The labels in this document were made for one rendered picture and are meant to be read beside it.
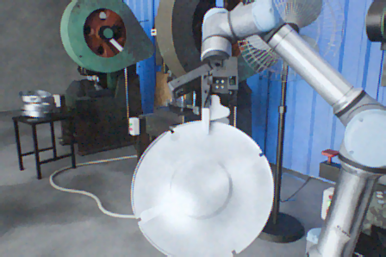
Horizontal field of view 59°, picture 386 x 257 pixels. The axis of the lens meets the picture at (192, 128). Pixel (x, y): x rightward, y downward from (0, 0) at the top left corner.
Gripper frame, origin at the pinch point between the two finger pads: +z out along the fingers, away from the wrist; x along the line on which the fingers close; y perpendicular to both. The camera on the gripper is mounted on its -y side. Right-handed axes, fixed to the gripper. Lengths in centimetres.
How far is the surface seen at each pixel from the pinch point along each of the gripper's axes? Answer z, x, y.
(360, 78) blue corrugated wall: -140, 154, 113
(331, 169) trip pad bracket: -27, 79, 53
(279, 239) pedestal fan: -15, 162, 43
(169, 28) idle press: -119, 82, -28
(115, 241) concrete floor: -9, 158, -62
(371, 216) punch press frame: -8, 82, 67
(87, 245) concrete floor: -5, 154, -78
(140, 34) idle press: -246, 210, -89
